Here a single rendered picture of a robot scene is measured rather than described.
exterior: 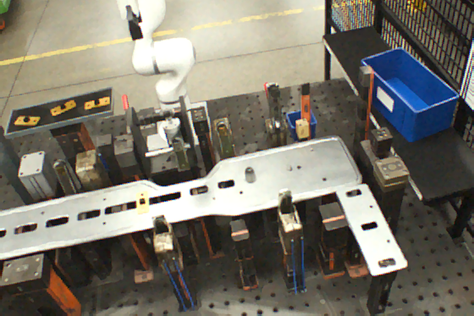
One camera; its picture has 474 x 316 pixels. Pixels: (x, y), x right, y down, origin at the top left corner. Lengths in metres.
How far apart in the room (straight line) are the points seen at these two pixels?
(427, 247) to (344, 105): 0.77
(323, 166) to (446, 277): 0.54
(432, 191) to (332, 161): 0.31
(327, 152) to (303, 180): 0.14
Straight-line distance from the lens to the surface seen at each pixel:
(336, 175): 1.43
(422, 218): 1.75
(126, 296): 1.65
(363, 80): 1.50
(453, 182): 1.43
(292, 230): 1.26
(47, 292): 1.47
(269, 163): 1.47
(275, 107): 1.46
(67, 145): 1.70
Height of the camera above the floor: 2.09
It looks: 43 degrees down
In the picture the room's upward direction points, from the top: 9 degrees counter-clockwise
